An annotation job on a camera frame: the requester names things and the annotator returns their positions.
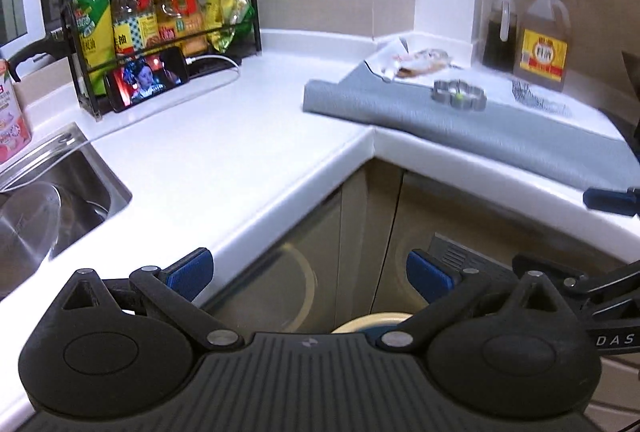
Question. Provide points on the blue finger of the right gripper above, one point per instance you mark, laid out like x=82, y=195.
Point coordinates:
x=615, y=202

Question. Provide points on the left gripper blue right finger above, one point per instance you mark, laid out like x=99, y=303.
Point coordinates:
x=450, y=290

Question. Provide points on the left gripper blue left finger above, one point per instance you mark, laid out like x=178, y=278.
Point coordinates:
x=169, y=293

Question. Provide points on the white trash bin blue liner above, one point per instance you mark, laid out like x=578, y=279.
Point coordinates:
x=374, y=322

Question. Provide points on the silver cabinet vent grille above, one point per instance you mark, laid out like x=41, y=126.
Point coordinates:
x=450, y=252

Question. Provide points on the right beige cabinet door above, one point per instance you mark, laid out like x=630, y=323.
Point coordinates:
x=429, y=213

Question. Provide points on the beige cabinet door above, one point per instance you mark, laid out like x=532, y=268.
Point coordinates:
x=429, y=213
x=299, y=284

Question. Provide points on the white mat with line pattern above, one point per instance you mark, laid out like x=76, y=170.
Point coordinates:
x=524, y=126

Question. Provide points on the left beige cabinet door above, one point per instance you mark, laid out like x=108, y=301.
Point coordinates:
x=299, y=284

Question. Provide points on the stainless steel sink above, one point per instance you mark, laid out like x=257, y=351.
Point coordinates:
x=52, y=197

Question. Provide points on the metal flower cookie cutter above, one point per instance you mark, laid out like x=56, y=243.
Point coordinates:
x=460, y=95

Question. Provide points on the cooking wine jug yellow label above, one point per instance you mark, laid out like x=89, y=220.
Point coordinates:
x=543, y=44

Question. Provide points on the black smartphone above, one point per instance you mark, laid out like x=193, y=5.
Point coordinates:
x=142, y=78

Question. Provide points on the dark soy sauce dispenser bottle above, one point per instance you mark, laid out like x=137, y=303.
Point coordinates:
x=502, y=32

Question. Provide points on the red white snack wrapper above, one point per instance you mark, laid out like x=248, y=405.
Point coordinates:
x=420, y=63

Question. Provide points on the pink white carton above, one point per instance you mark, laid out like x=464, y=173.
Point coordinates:
x=14, y=131

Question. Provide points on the clear bottle red cap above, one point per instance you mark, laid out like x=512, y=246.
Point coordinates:
x=134, y=26

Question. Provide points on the yellow green snack bag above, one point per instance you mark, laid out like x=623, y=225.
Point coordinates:
x=227, y=21

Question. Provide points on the green yellow-cap bottle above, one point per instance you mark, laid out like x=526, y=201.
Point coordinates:
x=95, y=31

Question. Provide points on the yellow oil bottle red handle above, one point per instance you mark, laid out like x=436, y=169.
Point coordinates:
x=182, y=20

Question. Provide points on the black wire spice rack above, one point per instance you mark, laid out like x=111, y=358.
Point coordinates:
x=199, y=65

